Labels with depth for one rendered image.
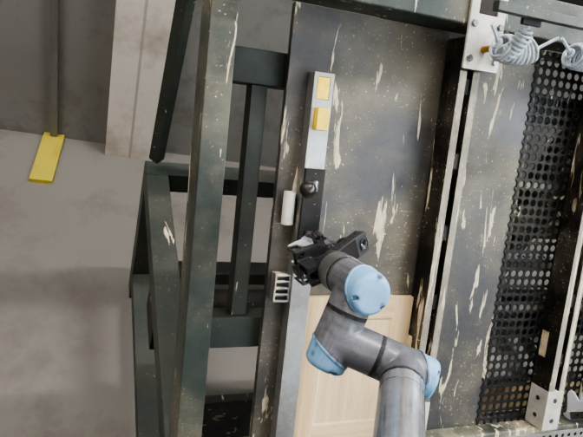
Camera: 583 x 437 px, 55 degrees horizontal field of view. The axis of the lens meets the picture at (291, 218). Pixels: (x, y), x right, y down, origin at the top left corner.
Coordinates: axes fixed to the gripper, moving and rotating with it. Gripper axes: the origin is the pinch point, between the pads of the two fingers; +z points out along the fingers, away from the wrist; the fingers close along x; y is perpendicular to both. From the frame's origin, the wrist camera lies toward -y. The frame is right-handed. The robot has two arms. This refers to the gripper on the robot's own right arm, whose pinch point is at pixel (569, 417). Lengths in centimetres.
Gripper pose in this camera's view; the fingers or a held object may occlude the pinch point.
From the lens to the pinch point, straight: 143.4
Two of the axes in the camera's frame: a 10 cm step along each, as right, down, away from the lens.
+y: 0.1, -9.4, 3.5
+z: -3.0, 3.3, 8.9
